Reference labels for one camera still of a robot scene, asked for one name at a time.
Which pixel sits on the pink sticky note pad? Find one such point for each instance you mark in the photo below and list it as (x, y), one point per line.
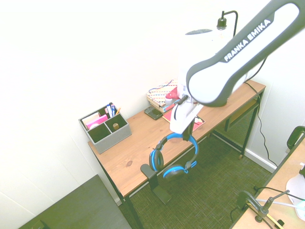
(97, 121)

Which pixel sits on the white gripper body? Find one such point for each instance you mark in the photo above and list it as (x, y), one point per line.
(181, 119)

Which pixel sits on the clear tape roll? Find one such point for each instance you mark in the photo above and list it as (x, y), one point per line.
(94, 126)

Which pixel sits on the beige notepad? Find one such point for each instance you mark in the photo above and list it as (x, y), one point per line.
(90, 118)

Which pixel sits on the black calculator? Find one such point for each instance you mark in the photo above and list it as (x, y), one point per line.
(153, 113)

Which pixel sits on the blue marker pen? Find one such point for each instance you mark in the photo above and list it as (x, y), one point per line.
(110, 108)

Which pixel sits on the black headphone hanger stand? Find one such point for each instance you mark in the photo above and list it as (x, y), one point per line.
(162, 195)

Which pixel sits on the black and blue headphones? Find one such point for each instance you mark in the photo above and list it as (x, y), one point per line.
(156, 159)

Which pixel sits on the black desk lamp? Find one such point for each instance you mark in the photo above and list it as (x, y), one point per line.
(221, 22)

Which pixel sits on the small wooden stamp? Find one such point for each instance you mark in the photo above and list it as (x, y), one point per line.
(116, 126)

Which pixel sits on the orange pencil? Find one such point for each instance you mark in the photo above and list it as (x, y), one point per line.
(117, 111)

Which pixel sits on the black C-clamp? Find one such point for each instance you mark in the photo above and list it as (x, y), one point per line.
(243, 199)

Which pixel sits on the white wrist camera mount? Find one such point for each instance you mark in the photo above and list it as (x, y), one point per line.
(183, 91)

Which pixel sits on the black camera stand rod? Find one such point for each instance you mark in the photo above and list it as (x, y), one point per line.
(267, 205)

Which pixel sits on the red sticky notes book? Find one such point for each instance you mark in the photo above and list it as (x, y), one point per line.
(166, 117)

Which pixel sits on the red plush toy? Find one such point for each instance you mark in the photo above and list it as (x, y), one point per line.
(172, 94)

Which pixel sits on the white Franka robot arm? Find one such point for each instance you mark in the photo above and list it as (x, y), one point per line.
(238, 47)

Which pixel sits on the white device base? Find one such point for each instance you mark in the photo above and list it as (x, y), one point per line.
(296, 186)

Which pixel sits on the yellow and black tool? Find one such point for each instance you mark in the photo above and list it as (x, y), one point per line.
(276, 223)

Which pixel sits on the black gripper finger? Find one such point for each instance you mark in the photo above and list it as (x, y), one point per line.
(185, 135)
(189, 132)

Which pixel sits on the grey desk organizer box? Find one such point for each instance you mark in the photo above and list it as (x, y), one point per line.
(114, 139)

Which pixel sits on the wooden desk with black legs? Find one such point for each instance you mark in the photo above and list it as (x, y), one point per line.
(238, 128)

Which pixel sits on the book with blue edge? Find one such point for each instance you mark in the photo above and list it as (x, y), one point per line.
(164, 108)

